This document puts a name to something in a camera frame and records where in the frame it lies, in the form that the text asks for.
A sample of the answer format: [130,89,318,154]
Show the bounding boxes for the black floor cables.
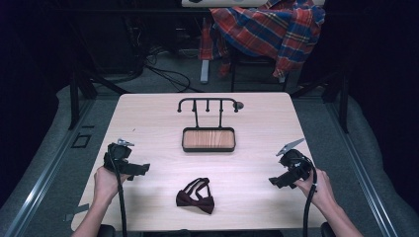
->
[112,45,206,94]

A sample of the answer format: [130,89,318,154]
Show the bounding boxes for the person's right hand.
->
[293,167,338,212]

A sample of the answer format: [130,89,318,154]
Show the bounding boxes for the red blue plaid shirt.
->
[198,0,327,79]

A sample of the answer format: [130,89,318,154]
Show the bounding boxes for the black metal stand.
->
[66,62,130,131]
[290,63,351,134]

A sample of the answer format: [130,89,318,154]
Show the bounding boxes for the person's left hand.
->
[93,165,133,205]

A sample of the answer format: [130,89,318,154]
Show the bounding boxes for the black chair frame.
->
[229,48,290,93]

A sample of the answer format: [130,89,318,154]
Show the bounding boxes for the white table leg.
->
[200,58,210,85]

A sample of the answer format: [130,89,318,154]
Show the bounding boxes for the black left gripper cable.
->
[108,149,128,237]

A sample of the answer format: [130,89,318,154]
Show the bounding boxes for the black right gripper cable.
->
[293,157,319,237]

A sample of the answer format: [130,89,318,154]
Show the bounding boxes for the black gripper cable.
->
[293,157,319,237]
[108,149,128,237]

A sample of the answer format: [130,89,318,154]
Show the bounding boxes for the black rack with wooden tray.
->
[176,97,245,153]

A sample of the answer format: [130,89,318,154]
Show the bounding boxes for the black chair armrest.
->
[320,221,338,237]
[98,223,117,237]

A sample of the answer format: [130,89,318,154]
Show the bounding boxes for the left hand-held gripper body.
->
[103,137,143,176]

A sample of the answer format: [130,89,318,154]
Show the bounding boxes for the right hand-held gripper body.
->
[275,137,314,186]

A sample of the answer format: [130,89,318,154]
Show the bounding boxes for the grey tape strip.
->
[63,202,91,222]

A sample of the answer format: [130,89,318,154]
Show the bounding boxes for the dark red bow tie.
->
[175,177,215,215]

